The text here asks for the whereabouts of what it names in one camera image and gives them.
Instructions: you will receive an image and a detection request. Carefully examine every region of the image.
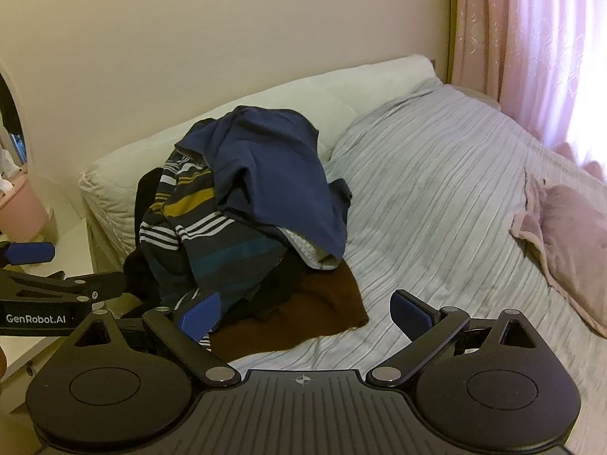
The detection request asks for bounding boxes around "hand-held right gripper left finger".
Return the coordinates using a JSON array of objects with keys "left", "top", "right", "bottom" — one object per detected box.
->
[{"left": 71, "top": 291, "right": 240, "bottom": 387}]

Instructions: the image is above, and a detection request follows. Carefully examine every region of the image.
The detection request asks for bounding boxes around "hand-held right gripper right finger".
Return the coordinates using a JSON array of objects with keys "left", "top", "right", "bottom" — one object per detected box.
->
[{"left": 365, "top": 289, "right": 539, "bottom": 387}]

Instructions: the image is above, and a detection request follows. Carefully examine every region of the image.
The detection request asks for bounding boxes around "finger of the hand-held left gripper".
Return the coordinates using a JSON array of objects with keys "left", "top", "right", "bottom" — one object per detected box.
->
[
  {"left": 0, "top": 242, "right": 56, "bottom": 271},
  {"left": 0, "top": 271, "right": 126, "bottom": 302}
]

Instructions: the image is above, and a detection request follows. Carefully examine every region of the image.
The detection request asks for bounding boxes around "navy garment with white lining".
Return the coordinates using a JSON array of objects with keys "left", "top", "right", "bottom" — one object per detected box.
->
[{"left": 175, "top": 105, "right": 354, "bottom": 271}]

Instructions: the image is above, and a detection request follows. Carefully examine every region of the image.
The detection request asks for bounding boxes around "white bedside cabinet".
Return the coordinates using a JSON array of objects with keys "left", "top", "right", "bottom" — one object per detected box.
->
[{"left": 0, "top": 218, "right": 102, "bottom": 408}]

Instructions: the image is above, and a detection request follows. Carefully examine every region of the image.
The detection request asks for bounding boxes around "pink bin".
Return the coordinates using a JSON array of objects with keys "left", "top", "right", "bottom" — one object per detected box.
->
[{"left": 0, "top": 177, "right": 50, "bottom": 242}]

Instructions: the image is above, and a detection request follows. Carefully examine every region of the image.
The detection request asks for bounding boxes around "striped shirt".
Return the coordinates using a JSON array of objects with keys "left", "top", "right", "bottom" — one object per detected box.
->
[{"left": 140, "top": 149, "right": 297, "bottom": 349}]

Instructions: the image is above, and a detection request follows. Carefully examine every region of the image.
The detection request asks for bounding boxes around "black garment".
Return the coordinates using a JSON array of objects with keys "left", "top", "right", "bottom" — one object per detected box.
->
[{"left": 121, "top": 168, "right": 309, "bottom": 323}]

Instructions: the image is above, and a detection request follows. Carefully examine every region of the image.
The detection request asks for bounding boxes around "brown cloth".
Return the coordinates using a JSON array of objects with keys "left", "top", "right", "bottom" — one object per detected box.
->
[{"left": 209, "top": 263, "right": 370, "bottom": 358}]

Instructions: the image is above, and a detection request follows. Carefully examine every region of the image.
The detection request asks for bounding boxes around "bed with grey striped cover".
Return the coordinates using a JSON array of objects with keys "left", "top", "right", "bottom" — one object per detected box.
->
[{"left": 85, "top": 76, "right": 607, "bottom": 455}]

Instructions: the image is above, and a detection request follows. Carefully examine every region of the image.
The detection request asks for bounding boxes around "pink blanket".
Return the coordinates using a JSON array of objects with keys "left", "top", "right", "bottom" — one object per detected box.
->
[{"left": 510, "top": 168, "right": 607, "bottom": 337}]

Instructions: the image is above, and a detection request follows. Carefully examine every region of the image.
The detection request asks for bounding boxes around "white quilted pillow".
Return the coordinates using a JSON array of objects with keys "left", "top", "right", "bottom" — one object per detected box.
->
[{"left": 78, "top": 54, "right": 437, "bottom": 257}]

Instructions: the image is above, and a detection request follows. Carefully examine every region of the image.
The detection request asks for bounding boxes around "pink curtain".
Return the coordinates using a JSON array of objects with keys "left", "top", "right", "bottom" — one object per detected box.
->
[{"left": 450, "top": 0, "right": 607, "bottom": 171}]

